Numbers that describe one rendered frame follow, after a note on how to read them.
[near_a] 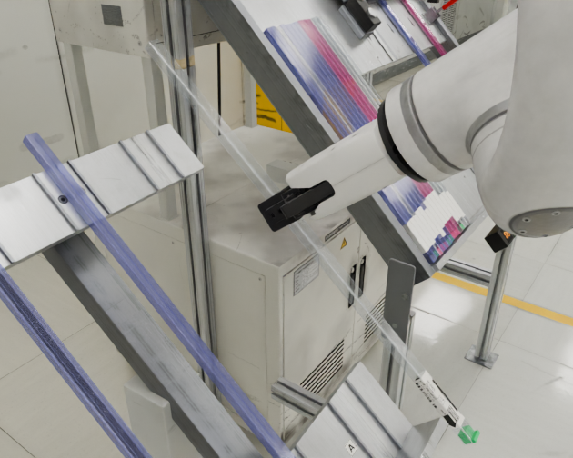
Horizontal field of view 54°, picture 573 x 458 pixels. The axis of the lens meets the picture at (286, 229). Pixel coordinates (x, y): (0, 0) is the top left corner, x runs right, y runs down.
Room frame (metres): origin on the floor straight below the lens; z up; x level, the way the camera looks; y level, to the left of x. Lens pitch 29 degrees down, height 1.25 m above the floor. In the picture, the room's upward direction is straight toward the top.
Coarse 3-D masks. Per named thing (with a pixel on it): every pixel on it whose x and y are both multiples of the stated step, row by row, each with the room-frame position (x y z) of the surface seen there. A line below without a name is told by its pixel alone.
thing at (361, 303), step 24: (168, 72) 0.56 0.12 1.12; (192, 96) 0.55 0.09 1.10; (216, 120) 0.54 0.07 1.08; (240, 144) 0.53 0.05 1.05; (264, 192) 0.50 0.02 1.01; (312, 240) 0.47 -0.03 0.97; (336, 264) 0.46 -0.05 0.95; (360, 312) 0.44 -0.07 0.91; (384, 336) 0.43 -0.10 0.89; (408, 360) 0.41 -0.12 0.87; (456, 432) 0.38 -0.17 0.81
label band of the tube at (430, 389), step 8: (424, 376) 0.41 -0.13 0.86; (416, 384) 0.41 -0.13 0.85; (424, 384) 0.40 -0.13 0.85; (432, 384) 0.40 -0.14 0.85; (424, 392) 0.40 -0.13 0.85; (432, 392) 0.40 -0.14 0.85; (440, 392) 0.40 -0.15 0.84; (432, 400) 0.40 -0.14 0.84; (440, 400) 0.39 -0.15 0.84; (448, 400) 0.40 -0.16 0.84; (440, 408) 0.39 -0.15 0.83; (448, 408) 0.39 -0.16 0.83; (456, 408) 0.39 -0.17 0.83; (448, 416) 0.39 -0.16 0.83; (456, 416) 0.39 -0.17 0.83; (448, 424) 0.39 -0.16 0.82; (456, 424) 0.38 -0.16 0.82
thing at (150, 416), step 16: (128, 384) 0.44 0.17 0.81; (144, 384) 0.44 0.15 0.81; (128, 400) 0.44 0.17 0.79; (144, 400) 0.43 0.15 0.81; (160, 400) 0.42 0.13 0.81; (144, 416) 0.43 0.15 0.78; (160, 416) 0.41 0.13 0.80; (144, 432) 0.43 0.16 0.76; (160, 432) 0.42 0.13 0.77; (176, 432) 0.42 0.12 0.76; (160, 448) 0.42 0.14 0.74; (176, 448) 0.42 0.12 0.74; (192, 448) 0.44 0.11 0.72
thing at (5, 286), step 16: (0, 272) 0.39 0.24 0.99; (0, 288) 0.38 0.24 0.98; (16, 288) 0.39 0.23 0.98; (16, 304) 0.37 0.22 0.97; (32, 304) 0.38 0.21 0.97; (32, 320) 0.37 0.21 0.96; (32, 336) 0.36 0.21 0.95; (48, 336) 0.36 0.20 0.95; (48, 352) 0.35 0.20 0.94; (64, 352) 0.36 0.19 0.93; (64, 368) 0.35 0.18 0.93; (80, 368) 0.35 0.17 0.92; (80, 384) 0.34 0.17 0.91; (80, 400) 0.34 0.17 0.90; (96, 400) 0.34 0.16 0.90; (96, 416) 0.33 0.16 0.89; (112, 416) 0.33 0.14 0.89; (112, 432) 0.32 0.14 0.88; (128, 432) 0.32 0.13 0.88; (128, 448) 0.31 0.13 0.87; (144, 448) 0.32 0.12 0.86
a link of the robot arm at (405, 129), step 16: (400, 96) 0.41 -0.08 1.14; (400, 112) 0.40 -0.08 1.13; (400, 128) 0.39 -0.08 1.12; (416, 128) 0.39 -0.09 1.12; (400, 144) 0.39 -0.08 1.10; (416, 144) 0.38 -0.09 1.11; (416, 160) 0.39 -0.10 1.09; (432, 160) 0.38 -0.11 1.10; (432, 176) 0.39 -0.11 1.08; (448, 176) 0.40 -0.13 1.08
